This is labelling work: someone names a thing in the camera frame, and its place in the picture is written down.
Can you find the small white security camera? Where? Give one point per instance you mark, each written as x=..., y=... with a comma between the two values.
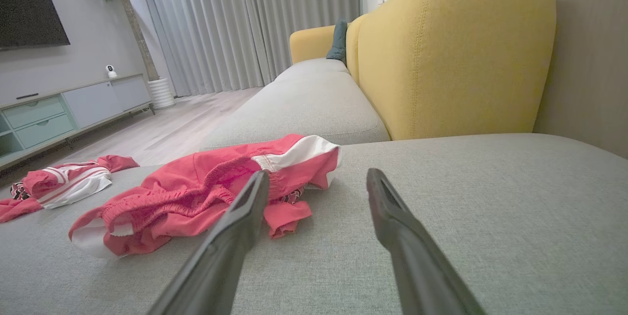
x=111, y=71

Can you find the grey low tv cabinet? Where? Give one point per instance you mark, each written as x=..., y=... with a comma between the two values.
x=88, y=104

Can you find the yellow sofa armrest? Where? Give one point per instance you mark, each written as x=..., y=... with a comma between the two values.
x=311, y=42

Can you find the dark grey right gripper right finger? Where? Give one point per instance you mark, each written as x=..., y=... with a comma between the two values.
x=417, y=266

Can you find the white ribbed plant pot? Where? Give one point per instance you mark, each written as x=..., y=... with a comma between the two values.
x=162, y=93

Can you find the grey sofa seat cushion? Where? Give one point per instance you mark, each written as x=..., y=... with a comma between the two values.
x=309, y=104

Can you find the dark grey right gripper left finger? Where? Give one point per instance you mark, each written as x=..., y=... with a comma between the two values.
x=221, y=261

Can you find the grey pleated curtain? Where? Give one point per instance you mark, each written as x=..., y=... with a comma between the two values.
x=235, y=20

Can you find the grey sofa chaise seat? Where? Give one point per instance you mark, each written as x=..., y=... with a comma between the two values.
x=490, y=217

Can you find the yellow sofa back cushion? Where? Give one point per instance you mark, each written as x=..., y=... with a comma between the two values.
x=456, y=50
x=353, y=50

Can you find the teal throw pillow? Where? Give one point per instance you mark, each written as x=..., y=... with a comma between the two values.
x=338, y=40

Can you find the red shorts with white panels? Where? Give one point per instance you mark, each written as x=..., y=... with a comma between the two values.
x=186, y=192

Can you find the red jersey with white trim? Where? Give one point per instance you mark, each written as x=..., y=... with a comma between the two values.
x=68, y=180

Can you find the black flat television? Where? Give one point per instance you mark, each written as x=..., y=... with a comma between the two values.
x=27, y=3

